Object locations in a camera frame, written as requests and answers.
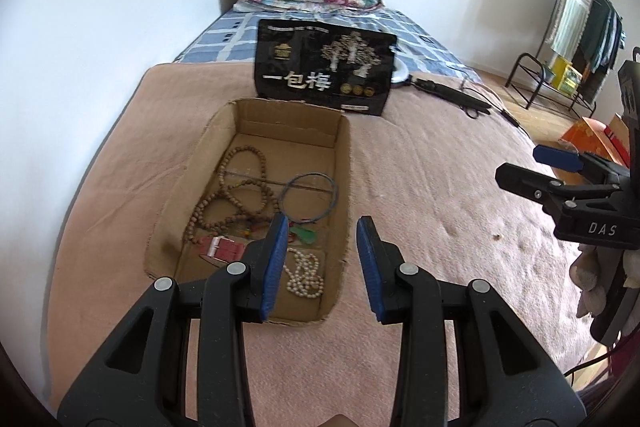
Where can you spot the yellow box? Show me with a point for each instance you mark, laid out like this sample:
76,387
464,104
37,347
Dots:
557,69

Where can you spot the blue checked bedsheet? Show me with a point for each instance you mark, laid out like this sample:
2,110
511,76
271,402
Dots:
225,37

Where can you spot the person's right hand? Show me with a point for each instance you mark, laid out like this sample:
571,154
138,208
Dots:
595,277

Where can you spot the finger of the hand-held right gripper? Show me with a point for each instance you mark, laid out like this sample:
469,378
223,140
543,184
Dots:
555,157
530,187

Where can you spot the green box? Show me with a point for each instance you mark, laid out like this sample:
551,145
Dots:
572,79

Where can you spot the dark thin bangle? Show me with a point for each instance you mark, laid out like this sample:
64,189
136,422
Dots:
310,175

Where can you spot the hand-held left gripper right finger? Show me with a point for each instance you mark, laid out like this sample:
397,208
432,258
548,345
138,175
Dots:
370,267

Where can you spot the pink blanket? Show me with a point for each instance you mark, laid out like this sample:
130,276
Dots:
425,182

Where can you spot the black metal clothes rack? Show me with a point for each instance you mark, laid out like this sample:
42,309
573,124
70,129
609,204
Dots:
534,84

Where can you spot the dark grey hanging jacket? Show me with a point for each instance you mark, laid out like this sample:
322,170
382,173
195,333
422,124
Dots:
595,32

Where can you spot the striped hanging towel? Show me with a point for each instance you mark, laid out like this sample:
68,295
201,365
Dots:
570,7

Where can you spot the dark hanging garment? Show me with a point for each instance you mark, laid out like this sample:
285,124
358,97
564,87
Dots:
615,42

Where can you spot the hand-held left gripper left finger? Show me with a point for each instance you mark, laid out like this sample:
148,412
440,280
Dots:
277,257

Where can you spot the black snack bag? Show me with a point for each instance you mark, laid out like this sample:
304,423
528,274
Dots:
310,57

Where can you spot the orange cardboard box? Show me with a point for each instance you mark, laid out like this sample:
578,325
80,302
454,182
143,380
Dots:
587,129

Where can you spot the red box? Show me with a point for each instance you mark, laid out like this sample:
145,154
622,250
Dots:
615,147

